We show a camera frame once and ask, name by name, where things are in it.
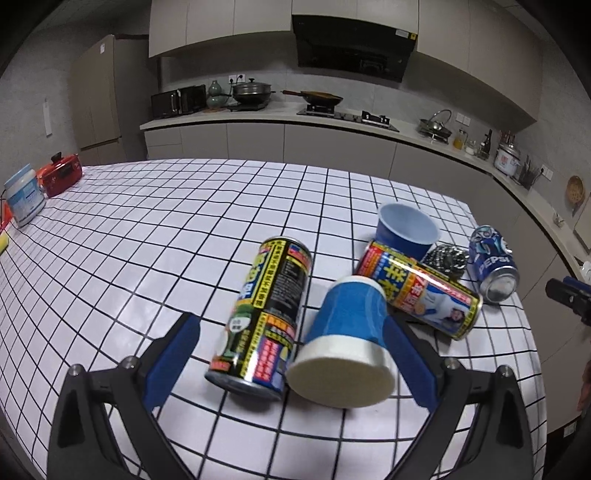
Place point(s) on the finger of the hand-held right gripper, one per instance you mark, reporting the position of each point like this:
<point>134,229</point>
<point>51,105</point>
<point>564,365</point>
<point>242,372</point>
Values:
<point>561,290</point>

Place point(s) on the white plate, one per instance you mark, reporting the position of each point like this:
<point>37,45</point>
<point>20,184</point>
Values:
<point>585,268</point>

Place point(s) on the white rice cooker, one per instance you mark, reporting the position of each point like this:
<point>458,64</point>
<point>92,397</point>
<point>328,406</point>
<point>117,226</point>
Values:
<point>507,161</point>

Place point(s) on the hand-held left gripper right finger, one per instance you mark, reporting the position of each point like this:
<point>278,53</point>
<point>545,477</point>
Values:
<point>413,369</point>

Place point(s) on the black utensil holder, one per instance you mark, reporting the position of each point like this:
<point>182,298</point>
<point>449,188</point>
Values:
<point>528,177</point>

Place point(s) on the blue soda can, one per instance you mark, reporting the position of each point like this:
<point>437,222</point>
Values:
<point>491,265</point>

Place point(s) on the black yellow drink can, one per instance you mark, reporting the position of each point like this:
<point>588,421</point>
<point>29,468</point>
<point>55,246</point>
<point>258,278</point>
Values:
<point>268,314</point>

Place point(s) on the blue white paper cup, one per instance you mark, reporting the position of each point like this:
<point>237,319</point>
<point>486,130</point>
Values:
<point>348,318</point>

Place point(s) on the black white checked tablecloth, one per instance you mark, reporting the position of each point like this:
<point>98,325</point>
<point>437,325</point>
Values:
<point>161,240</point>

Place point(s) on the steel wool scrubber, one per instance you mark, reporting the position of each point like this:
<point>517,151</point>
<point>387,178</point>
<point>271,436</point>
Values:
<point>445,259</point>

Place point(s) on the yellow oil bottle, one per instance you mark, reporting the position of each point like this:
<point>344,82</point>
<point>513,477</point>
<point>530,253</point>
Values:
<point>459,141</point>

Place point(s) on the grey pot with lid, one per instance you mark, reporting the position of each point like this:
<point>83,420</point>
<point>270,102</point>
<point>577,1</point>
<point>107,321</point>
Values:
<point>251,92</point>

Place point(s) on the white wall panel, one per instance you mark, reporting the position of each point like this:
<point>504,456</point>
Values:
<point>47,117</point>

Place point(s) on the small orange item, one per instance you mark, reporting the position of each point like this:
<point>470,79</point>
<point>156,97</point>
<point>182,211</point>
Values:
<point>4,217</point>

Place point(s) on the bamboo strainer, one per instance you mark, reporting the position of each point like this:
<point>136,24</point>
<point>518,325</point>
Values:
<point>575,189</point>

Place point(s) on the white blue plastic jar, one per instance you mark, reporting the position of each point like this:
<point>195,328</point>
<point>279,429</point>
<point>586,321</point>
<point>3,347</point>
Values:
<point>25,196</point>

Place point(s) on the black range hood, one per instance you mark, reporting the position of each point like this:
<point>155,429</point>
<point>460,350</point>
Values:
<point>351,46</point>

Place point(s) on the beige refrigerator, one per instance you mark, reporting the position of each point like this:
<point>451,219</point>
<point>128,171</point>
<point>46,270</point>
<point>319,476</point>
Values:
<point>99,97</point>

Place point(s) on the white double wall switch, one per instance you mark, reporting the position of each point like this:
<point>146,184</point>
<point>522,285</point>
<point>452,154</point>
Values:
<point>463,120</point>

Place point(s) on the yellow red drink can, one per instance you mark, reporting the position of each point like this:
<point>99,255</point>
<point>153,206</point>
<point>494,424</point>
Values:
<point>415,286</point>

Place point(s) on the black microwave oven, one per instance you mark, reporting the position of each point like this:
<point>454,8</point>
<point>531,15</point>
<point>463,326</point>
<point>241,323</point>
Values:
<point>178,102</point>

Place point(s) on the small white bowl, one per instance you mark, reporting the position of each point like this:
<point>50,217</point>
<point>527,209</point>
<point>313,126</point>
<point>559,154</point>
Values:
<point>558,220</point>

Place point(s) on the white wall socket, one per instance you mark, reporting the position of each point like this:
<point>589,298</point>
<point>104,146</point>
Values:
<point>547,173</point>
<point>238,78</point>

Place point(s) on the green ceramic bowl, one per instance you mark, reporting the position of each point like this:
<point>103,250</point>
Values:
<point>215,101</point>

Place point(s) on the beige upper wall cabinets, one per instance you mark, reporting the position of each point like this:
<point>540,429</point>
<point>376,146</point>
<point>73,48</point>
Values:
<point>221,23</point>

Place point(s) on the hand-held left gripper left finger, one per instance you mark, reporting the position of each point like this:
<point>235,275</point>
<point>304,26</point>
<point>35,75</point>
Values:
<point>171,364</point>

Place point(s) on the red cooking pot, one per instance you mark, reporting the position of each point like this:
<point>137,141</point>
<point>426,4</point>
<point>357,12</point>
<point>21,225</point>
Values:
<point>60,174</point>

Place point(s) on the black wok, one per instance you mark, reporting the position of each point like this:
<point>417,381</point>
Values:
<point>321,98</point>

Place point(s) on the small yellow scrub sponge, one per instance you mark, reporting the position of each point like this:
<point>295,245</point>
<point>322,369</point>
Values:
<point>3,243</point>

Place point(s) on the black gas stove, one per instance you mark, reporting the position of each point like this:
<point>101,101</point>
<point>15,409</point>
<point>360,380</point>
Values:
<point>346,116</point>

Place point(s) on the dark glass bottle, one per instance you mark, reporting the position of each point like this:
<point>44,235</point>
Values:
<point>487,146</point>

